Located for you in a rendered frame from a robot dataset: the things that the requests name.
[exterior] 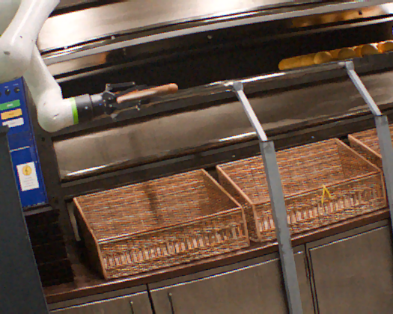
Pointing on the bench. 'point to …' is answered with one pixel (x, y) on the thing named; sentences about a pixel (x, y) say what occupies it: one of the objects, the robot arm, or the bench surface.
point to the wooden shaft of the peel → (149, 93)
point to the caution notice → (28, 176)
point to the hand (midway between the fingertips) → (148, 93)
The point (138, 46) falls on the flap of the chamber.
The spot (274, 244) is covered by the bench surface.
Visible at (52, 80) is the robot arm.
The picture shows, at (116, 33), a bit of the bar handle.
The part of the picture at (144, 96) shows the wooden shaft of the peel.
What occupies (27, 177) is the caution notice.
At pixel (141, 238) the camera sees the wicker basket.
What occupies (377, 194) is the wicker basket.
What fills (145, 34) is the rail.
